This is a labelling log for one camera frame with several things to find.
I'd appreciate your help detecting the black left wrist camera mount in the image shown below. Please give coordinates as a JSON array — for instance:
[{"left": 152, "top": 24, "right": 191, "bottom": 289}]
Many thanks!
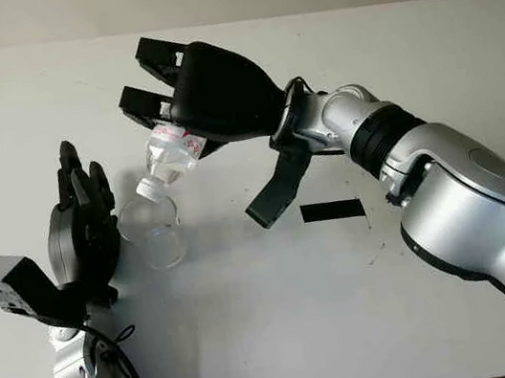
[{"left": 0, "top": 245, "right": 87, "bottom": 339}]

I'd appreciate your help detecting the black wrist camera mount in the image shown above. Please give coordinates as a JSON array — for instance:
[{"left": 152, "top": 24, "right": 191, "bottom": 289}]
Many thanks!
[
  {"left": 0, "top": 245, "right": 87, "bottom": 339},
  {"left": 232, "top": 125, "right": 324, "bottom": 233}
]

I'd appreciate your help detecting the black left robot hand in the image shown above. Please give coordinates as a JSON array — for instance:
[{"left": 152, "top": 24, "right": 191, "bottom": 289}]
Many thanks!
[{"left": 31, "top": 134, "right": 134, "bottom": 320}]

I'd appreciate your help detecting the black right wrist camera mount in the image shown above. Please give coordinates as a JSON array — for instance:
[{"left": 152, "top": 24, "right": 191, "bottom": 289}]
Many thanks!
[{"left": 232, "top": 125, "right": 324, "bottom": 233}]

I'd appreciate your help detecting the black tape strip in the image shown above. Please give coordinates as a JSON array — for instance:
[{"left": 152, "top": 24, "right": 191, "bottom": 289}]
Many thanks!
[{"left": 299, "top": 196, "right": 365, "bottom": 227}]

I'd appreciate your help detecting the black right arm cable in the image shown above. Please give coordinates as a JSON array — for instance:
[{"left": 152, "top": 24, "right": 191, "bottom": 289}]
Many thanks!
[{"left": 271, "top": 75, "right": 321, "bottom": 142}]

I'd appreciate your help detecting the clear plastic water bottle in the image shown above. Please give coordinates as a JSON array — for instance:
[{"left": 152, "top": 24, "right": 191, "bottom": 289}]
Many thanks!
[{"left": 124, "top": 116, "right": 215, "bottom": 205}]

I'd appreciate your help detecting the clear glass cup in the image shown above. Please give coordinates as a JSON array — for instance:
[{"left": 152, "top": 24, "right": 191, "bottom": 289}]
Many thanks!
[{"left": 113, "top": 192, "right": 188, "bottom": 275}]

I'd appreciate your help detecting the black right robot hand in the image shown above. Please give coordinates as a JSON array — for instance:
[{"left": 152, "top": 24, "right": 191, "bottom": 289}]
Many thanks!
[{"left": 108, "top": 14, "right": 297, "bottom": 172}]

